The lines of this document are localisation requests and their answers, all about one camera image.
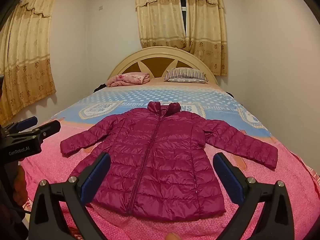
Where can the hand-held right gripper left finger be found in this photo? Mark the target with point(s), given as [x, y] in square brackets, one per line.
[96, 177]

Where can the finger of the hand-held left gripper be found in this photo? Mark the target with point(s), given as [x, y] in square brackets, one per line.
[48, 127]
[26, 123]

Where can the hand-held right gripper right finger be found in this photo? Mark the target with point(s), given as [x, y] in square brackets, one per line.
[227, 177]

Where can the magenta puffer jacket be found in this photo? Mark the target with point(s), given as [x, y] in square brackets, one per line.
[160, 160]

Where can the person's left hand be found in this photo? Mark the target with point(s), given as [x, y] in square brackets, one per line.
[20, 182]

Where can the person's right hand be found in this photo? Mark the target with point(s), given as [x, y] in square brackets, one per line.
[172, 236]

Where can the pink blanket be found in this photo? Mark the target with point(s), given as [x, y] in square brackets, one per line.
[262, 192]

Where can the wide beige floral curtain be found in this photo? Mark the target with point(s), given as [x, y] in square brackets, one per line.
[27, 55]

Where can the folded pink floral quilt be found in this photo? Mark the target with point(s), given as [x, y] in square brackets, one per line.
[130, 78]

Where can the striped pillow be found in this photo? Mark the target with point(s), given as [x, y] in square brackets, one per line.
[186, 75]

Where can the cream wooden headboard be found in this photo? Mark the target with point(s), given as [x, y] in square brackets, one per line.
[155, 55]

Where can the beige floral curtain panel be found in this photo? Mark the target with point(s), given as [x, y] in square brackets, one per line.
[160, 17]
[205, 30]

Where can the window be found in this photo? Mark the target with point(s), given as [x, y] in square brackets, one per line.
[183, 12]

